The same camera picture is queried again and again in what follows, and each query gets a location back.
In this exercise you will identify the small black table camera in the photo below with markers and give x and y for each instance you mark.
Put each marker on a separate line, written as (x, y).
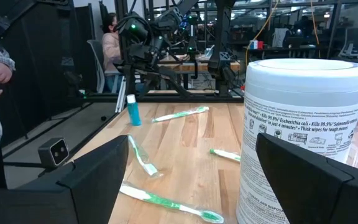
(54, 152)

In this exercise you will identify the grey office chair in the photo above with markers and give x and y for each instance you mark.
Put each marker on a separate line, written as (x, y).
(96, 68)

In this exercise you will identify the black partition panel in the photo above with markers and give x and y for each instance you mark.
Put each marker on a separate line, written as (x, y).
(42, 62)

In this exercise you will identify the white wipes canister yellow label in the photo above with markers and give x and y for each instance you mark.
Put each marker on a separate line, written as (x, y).
(303, 102)

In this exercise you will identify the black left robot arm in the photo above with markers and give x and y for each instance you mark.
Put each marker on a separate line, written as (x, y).
(135, 29)

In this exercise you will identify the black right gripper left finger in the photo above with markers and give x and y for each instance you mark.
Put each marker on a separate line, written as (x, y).
(82, 193)

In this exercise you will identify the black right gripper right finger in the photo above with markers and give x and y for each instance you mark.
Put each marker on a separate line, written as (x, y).
(315, 193)

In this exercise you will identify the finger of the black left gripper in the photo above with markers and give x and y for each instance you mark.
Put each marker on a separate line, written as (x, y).
(129, 79)
(148, 84)

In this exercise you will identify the green toothbrush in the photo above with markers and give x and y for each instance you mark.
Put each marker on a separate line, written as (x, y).
(225, 154)
(166, 203)
(182, 114)
(141, 156)

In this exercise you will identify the blue mouthwash bottle white cap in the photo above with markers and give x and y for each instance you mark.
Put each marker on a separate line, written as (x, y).
(134, 113)

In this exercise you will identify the silver aluminium rail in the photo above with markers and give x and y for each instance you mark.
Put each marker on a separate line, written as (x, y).
(121, 96)

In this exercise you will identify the neighbouring wooden table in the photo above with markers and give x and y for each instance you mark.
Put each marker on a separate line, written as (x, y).
(197, 66)

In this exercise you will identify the white office chair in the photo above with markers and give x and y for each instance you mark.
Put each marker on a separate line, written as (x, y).
(353, 40)

